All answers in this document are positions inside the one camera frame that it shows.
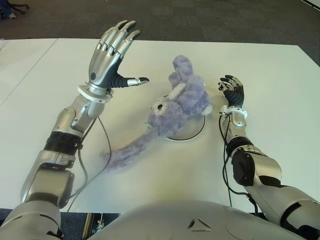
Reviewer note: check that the black office chair base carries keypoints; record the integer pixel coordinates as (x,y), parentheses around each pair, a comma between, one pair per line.
(21,6)

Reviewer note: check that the person's sneaker and leg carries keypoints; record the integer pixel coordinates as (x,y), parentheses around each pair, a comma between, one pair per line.
(7,11)

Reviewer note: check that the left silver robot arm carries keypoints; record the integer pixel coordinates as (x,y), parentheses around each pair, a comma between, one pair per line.
(62,130)

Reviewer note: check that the grey robot torso shell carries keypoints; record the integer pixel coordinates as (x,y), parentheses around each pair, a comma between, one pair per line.
(175,220)

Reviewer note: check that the white plate with black rim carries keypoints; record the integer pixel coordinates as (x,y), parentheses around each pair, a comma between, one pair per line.
(190,130)

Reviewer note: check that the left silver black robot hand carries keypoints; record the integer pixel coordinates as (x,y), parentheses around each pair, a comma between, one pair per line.
(100,67)

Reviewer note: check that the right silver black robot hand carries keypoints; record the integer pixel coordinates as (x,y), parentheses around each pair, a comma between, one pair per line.
(236,96)

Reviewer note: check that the purple plush bunny doll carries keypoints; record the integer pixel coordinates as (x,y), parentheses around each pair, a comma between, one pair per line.
(180,105)

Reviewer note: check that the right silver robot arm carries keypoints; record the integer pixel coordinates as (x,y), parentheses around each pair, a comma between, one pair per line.
(265,170)

